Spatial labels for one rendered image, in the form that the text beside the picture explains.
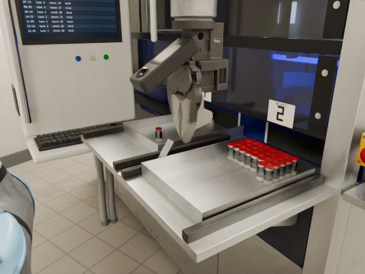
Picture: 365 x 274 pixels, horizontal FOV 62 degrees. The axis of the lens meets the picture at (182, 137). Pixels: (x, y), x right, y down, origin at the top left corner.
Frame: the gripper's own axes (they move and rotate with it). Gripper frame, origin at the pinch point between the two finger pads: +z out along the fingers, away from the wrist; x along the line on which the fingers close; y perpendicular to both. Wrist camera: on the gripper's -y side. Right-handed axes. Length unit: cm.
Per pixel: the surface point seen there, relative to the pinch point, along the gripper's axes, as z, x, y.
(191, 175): 16.5, 12.7, 11.0
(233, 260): 62, 21, 36
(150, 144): 14.6, 33.1, 9.8
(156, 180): 14.8, 12.2, 0.6
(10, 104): 48, 263, -14
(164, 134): 17, 43, 21
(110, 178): 58, 99, 18
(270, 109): 2.4, 10.4, 35.7
